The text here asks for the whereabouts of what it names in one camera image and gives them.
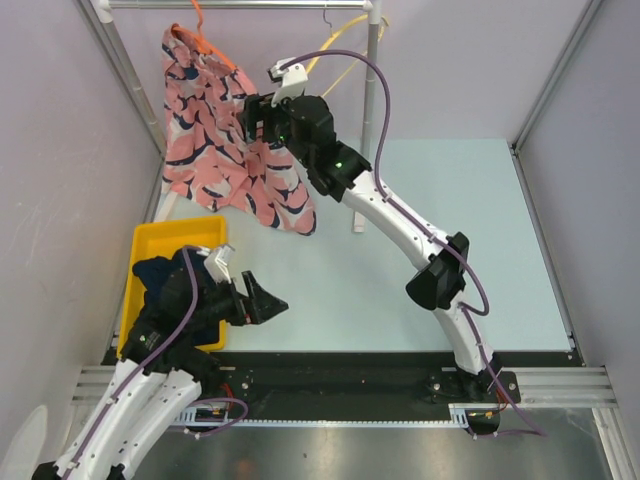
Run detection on pink patterned shorts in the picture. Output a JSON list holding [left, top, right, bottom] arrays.
[[162, 24, 316, 236]]

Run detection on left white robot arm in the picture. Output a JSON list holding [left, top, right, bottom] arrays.
[[33, 244, 289, 479]]

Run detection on navy blue shorts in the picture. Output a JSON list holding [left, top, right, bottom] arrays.
[[132, 248, 223, 350]]

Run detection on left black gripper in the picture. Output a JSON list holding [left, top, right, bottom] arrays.
[[186, 269, 288, 330]]

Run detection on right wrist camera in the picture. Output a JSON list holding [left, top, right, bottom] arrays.
[[268, 58, 308, 107]]

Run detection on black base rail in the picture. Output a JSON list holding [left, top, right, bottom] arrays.
[[184, 352, 520, 436]]

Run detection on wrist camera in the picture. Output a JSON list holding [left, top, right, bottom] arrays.
[[268, 58, 308, 107], [195, 243, 235, 284]]

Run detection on orange hanger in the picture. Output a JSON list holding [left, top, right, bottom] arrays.
[[171, 0, 236, 70]]

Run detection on cream yellow hanger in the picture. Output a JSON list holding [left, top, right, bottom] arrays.
[[306, 14, 390, 99]]

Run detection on yellow plastic bin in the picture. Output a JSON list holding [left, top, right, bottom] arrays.
[[116, 216, 227, 358]]

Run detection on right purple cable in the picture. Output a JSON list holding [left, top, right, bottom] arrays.
[[279, 48, 549, 439]]

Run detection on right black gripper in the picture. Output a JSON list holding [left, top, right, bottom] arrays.
[[235, 90, 312, 169]]

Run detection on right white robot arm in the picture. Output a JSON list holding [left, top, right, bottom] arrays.
[[240, 95, 501, 401]]

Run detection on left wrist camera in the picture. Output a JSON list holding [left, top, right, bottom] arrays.
[[195, 243, 235, 284]]

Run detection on metal clothes rack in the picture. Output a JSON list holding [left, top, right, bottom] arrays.
[[94, 0, 384, 234]]

